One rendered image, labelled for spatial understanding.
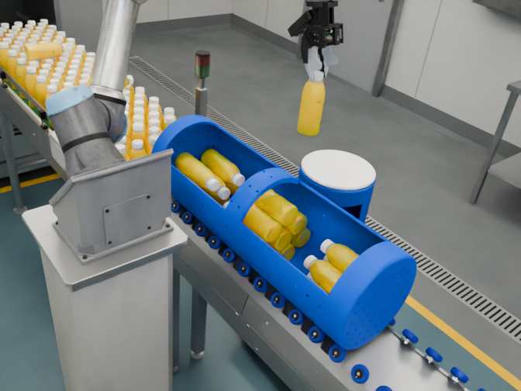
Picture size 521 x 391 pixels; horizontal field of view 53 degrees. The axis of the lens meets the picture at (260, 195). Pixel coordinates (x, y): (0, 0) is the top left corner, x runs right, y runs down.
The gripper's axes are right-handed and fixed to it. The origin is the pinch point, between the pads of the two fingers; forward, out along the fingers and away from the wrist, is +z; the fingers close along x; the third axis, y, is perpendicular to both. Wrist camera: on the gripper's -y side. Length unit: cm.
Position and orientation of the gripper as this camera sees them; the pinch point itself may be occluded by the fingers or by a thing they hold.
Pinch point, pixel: (316, 74)
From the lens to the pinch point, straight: 152.0
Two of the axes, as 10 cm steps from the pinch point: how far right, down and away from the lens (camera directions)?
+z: 0.9, 8.9, 4.6
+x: 7.9, -3.5, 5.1
